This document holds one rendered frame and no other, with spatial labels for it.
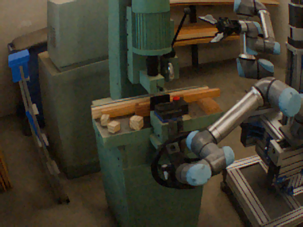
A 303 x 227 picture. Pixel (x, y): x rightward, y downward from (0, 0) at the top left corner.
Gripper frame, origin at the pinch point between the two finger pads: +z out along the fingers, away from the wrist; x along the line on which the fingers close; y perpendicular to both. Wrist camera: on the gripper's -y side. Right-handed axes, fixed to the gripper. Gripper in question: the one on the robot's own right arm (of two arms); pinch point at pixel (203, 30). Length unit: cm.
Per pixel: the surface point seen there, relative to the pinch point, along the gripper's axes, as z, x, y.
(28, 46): 84, -99, -139
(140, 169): 36, 47, -42
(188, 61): -117, -111, -264
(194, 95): 1.5, 19.1, -34.0
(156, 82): 22.5, 13.9, -22.2
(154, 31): 23.9, -1.4, -0.4
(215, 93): -11.1, 19.8, -34.8
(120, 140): 44, 35, -29
